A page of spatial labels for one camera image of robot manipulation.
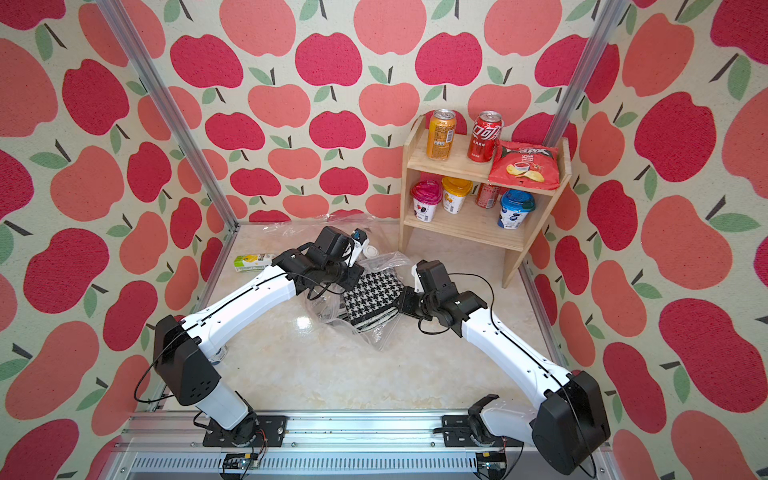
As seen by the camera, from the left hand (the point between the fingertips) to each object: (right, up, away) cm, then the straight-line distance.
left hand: (362, 276), depth 80 cm
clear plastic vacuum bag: (-33, +14, +38) cm, 52 cm away
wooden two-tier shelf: (+35, +16, +15) cm, 41 cm away
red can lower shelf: (+39, +25, +12) cm, 47 cm away
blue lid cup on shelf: (+43, +19, +4) cm, 48 cm away
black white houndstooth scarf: (+3, -7, +1) cm, 8 cm away
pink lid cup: (+18, +23, +5) cm, 30 cm away
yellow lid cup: (+27, +25, +8) cm, 38 cm away
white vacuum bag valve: (+2, +6, +10) cm, 12 cm away
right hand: (+9, -8, -1) cm, 13 cm away
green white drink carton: (-41, +3, +24) cm, 47 cm away
